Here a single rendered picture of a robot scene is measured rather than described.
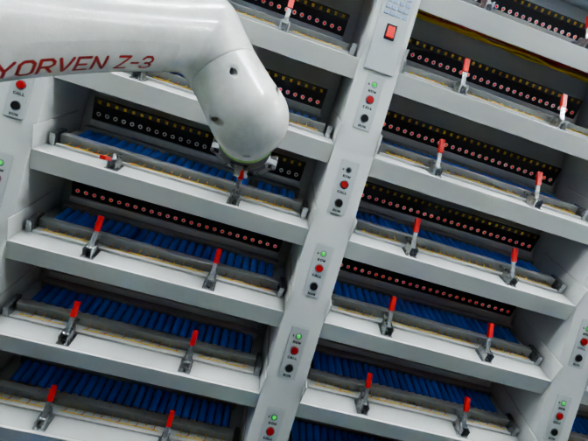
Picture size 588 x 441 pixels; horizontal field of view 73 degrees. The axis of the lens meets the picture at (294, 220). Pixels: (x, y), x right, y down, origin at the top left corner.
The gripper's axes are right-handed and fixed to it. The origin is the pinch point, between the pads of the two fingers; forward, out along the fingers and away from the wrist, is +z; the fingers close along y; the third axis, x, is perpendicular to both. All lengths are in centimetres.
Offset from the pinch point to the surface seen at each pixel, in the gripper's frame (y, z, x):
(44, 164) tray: -39.8, 0.9, -11.2
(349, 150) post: 21.8, -3.1, 10.1
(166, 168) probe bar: -16.8, 5.3, -4.0
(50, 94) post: -42.6, -0.3, 3.2
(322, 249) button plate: 22.1, 0.2, -12.7
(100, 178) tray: -28.2, 0.7, -10.9
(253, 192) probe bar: 3.7, 5.5, -3.6
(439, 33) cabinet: 41, 10, 54
